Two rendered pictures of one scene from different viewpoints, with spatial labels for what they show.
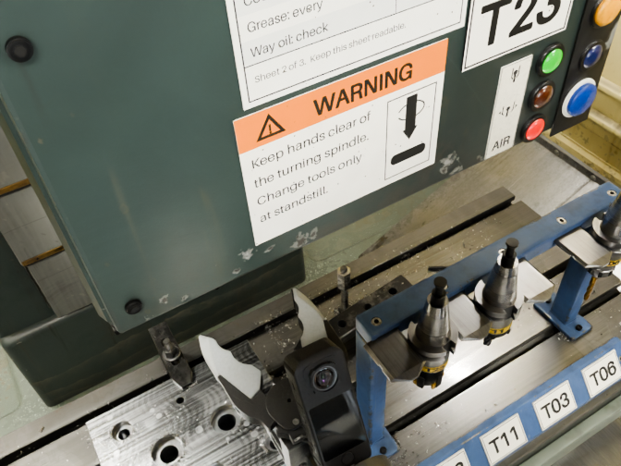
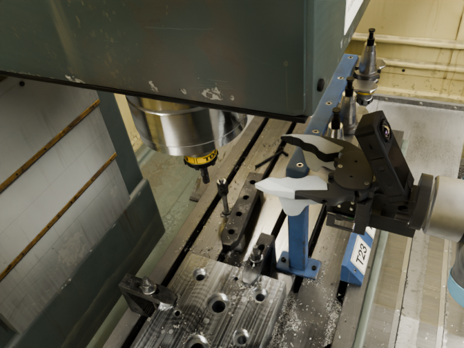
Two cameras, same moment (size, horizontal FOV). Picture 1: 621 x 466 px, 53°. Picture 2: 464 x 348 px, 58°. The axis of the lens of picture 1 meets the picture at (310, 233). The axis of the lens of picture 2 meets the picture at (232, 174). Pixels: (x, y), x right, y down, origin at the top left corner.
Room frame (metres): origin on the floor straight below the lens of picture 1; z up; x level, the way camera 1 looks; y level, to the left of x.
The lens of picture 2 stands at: (0.04, 0.36, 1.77)
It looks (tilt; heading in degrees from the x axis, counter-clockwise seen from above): 42 degrees down; 327
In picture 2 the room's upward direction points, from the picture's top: 9 degrees counter-clockwise
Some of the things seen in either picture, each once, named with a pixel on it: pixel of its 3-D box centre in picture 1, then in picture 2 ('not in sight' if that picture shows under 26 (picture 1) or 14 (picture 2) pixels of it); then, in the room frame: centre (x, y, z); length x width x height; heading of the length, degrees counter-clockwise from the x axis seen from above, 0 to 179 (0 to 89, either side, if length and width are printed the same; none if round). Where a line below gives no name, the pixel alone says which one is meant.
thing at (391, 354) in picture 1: (396, 358); (326, 177); (0.42, -0.10, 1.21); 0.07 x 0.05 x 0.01; 27
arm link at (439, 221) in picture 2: not in sight; (443, 205); (0.18, -0.04, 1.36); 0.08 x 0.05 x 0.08; 117
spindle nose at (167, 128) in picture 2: not in sight; (186, 85); (0.48, 0.12, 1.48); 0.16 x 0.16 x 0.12
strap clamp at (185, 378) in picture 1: (174, 361); (150, 296); (0.59, 0.25, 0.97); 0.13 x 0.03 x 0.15; 27
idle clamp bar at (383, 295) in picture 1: (355, 324); (244, 213); (0.67, -0.07, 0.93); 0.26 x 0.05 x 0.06; 122
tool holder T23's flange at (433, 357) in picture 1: (432, 337); not in sight; (0.44, -0.14, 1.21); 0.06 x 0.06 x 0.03
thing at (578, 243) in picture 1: (586, 249); (362, 85); (0.57, -0.39, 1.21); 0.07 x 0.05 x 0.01; 27
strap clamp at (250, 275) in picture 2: not in sight; (258, 264); (0.49, 0.03, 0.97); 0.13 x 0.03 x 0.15; 117
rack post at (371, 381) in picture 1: (371, 390); (297, 226); (0.47, -0.07, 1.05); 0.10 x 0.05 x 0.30; 27
